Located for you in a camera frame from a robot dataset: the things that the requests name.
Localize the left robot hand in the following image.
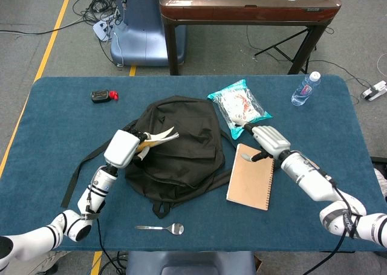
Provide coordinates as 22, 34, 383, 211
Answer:
103, 129, 152, 169

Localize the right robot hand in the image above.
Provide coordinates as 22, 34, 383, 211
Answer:
241, 122, 291, 163

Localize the black fabric backpack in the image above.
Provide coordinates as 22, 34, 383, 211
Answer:
60, 95, 239, 219

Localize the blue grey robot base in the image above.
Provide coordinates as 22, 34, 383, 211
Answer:
110, 0, 187, 66

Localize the teal clear snack bag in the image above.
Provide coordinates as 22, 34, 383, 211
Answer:
207, 79, 273, 140

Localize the spiral bound notebook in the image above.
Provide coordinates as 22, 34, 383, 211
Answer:
226, 143, 276, 212

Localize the clear plastic water bottle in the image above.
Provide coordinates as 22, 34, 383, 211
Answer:
290, 71, 321, 107

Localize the black and red device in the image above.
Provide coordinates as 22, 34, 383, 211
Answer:
91, 89, 111, 104

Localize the blue table cloth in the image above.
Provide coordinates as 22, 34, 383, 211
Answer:
5, 74, 379, 253

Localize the metal spoon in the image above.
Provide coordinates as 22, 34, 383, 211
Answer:
134, 222, 185, 236

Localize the white power strip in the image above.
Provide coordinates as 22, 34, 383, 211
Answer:
360, 80, 387, 102
93, 15, 117, 42

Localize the grey robot torso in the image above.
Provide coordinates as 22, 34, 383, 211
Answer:
125, 250, 256, 275

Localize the brown mahjong table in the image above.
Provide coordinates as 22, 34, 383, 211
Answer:
159, 0, 342, 76

